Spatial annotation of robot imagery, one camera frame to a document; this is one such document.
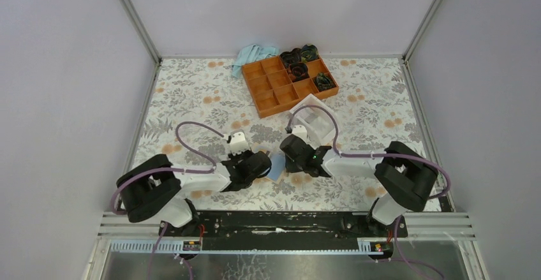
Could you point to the dark rolled band middle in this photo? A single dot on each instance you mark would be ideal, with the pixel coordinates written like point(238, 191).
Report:
point(298, 71)

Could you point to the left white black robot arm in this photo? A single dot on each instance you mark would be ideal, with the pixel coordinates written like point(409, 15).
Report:
point(155, 189)

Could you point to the dark rolled band top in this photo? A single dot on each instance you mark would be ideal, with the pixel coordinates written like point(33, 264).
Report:
point(290, 57)

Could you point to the white card box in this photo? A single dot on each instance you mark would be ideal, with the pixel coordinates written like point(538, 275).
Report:
point(311, 112)

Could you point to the beige card holder wallet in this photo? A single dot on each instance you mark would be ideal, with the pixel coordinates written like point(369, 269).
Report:
point(278, 163)

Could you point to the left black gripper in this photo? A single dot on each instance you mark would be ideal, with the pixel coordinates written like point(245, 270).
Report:
point(233, 159)

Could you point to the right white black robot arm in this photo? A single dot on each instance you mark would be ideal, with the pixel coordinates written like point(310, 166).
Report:
point(407, 178)

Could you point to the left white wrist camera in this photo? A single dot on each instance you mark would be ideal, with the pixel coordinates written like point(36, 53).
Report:
point(237, 143)

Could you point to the dark rolled band right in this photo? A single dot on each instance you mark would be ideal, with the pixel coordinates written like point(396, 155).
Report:
point(324, 82)

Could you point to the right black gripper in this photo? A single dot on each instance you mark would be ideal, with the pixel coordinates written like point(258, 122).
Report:
point(290, 168)

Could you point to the orange compartment tray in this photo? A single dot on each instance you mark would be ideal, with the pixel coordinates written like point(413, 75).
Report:
point(272, 90)

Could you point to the dark rolled band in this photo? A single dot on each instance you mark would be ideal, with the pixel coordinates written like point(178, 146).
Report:
point(290, 57)
point(324, 82)
point(298, 71)

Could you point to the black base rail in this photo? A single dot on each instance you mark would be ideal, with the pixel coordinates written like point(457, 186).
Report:
point(219, 230)

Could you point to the light blue cloth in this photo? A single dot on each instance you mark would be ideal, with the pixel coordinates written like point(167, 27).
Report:
point(251, 54)

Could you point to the dark rolled band corner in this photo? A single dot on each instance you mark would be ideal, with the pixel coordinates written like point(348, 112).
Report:
point(309, 53)

